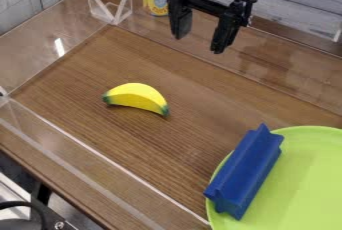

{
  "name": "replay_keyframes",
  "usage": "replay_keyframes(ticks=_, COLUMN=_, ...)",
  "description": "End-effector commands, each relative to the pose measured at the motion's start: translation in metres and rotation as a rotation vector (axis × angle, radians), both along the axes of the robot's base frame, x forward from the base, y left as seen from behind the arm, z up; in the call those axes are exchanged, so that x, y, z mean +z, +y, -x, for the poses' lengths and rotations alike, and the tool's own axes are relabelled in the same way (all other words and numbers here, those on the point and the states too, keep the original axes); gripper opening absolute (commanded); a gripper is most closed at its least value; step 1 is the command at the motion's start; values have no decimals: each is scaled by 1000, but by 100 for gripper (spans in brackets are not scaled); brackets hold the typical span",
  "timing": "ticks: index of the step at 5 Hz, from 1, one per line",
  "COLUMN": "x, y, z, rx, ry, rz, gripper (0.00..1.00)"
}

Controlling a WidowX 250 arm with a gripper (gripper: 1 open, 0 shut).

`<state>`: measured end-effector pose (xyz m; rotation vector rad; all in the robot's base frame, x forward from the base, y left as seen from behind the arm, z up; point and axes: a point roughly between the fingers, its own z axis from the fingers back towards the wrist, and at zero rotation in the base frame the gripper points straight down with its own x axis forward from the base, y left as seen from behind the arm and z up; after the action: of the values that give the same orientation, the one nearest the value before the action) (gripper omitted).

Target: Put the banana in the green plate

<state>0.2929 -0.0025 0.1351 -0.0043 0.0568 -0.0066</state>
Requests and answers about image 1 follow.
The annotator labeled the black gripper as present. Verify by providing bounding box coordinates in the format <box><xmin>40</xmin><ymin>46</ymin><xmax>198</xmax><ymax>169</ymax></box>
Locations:
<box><xmin>167</xmin><ymin>0</ymin><xmax>258</xmax><ymax>54</ymax></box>

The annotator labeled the yellow toy banana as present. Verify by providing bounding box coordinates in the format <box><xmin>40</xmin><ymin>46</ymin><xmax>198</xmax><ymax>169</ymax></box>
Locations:
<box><xmin>102</xmin><ymin>83</ymin><xmax>170</xmax><ymax>116</ymax></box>

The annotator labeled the blue plastic block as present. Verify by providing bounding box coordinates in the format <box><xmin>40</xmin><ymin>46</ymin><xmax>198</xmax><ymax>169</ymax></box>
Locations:
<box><xmin>203</xmin><ymin>123</ymin><xmax>285</xmax><ymax>220</ymax></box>

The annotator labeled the clear acrylic bracket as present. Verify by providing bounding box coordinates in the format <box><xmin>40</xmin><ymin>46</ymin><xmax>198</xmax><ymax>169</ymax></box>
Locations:
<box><xmin>87</xmin><ymin>0</ymin><xmax>134</xmax><ymax>26</ymax></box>

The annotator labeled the black cable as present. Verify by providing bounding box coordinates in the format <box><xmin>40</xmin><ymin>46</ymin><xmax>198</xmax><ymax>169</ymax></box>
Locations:
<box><xmin>0</xmin><ymin>200</ymin><xmax>50</xmax><ymax>230</ymax></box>

